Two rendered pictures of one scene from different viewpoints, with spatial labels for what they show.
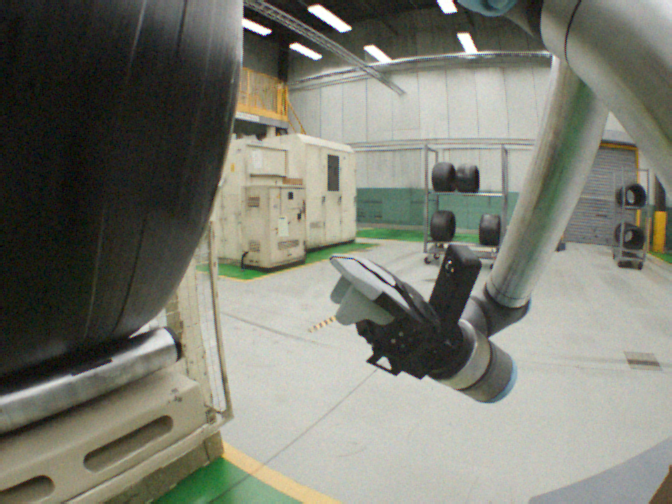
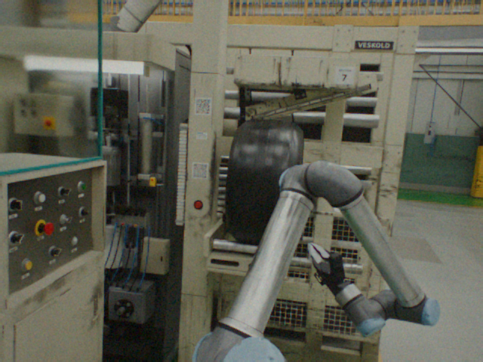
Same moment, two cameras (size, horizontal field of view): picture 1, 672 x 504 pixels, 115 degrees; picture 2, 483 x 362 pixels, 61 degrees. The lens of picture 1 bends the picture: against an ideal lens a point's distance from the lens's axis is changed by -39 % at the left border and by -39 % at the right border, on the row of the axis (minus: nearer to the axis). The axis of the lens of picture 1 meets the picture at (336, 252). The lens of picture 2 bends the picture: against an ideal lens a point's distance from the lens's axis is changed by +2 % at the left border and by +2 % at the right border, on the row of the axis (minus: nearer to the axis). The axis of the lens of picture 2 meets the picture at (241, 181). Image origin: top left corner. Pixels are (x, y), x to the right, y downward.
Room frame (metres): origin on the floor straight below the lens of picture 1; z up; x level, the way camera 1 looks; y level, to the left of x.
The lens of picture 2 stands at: (-0.43, -1.37, 1.46)
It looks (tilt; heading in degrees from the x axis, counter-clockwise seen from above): 8 degrees down; 71
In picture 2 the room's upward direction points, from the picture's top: 4 degrees clockwise
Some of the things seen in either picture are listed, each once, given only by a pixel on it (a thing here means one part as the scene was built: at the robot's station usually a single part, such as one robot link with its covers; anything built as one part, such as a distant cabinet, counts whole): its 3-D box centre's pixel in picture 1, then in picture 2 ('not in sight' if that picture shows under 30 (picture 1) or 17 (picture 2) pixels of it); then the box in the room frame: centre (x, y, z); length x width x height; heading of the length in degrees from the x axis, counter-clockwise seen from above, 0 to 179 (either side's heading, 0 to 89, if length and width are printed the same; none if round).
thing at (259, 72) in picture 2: not in sight; (296, 74); (0.49, 0.60, 1.71); 0.61 x 0.25 x 0.15; 152
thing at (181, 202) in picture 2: not in sight; (184, 174); (-0.08, 0.51, 1.19); 0.05 x 0.04 x 0.48; 62
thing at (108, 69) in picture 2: not in sight; (85, 67); (-0.52, 0.81, 1.66); 0.60 x 0.03 x 0.03; 152
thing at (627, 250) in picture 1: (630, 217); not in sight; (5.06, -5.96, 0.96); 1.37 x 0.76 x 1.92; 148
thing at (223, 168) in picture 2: not in sight; (226, 191); (0.23, 0.83, 1.05); 0.20 x 0.15 x 0.30; 152
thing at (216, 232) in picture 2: not in sight; (216, 235); (0.09, 0.48, 0.90); 0.40 x 0.03 x 0.10; 62
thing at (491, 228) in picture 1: (467, 206); not in sight; (5.33, -2.11, 0.96); 1.33 x 0.64 x 1.92; 56
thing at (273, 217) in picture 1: (275, 226); not in sight; (5.28, 0.93, 0.62); 0.91 x 0.58 x 1.25; 148
